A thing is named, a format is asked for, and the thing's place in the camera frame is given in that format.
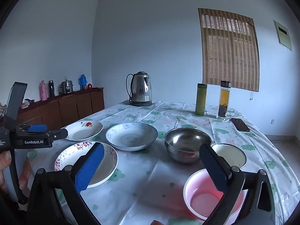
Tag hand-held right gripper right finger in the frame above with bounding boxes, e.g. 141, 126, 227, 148
199, 143, 278, 225

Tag green thermos bottle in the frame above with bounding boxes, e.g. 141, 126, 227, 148
195, 83, 208, 116

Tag pale green wall panel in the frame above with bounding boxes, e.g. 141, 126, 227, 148
273, 20, 293, 52

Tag pink thermos flask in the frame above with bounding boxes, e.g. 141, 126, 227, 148
39, 81, 48, 101

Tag stainless steel bowl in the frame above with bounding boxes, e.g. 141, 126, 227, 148
164, 128, 212, 164

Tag white enamel bowl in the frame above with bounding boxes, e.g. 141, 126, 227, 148
211, 143, 247, 168

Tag white plate with red flowers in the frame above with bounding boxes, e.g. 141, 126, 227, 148
61, 120, 104, 142

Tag person's left hand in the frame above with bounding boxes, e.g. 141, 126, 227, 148
0, 150, 32, 194

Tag stainless steel electric kettle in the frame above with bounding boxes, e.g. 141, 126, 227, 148
126, 71, 153, 103

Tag steel rice cooker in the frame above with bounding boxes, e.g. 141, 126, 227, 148
58, 80, 74, 95

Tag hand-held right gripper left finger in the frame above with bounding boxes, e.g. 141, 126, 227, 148
23, 142, 105, 225

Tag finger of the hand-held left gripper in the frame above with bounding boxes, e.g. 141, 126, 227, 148
18, 124, 48, 133
52, 128, 69, 141

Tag brown wooden sideboard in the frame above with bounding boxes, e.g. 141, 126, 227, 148
16, 87, 105, 132

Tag bamboo window blind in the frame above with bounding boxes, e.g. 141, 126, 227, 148
198, 8, 260, 92

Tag black kettle base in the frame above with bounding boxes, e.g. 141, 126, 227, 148
130, 100, 153, 107

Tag red plastic bowl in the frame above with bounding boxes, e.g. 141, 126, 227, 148
183, 169, 248, 221

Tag blue patterned deep plate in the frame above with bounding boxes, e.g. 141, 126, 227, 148
105, 122, 158, 152

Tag black smartphone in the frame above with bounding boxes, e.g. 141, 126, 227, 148
231, 118, 251, 132

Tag red and white packets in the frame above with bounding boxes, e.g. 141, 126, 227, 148
21, 98, 35, 109

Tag blue thermos jug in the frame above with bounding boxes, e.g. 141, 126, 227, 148
78, 74, 88, 90

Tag white tablecloth with green clouds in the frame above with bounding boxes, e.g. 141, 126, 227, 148
23, 100, 293, 225

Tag pink floral plate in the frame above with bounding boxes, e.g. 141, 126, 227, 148
54, 141, 119, 188

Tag glass tea bottle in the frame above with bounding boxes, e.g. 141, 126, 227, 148
216, 80, 232, 121

